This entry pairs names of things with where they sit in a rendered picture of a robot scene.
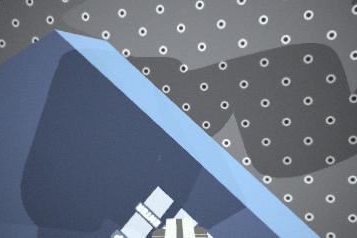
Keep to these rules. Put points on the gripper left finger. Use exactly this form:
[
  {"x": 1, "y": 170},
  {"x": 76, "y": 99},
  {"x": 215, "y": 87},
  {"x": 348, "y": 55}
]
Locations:
[{"x": 172, "y": 230}]

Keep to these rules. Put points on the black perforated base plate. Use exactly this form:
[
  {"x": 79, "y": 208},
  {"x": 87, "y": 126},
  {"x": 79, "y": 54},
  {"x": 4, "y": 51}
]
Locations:
[{"x": 273, "y": 82}]

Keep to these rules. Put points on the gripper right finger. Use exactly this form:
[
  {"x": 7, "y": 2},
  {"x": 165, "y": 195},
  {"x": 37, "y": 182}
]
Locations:
[{"x": 188, "y": 231}]

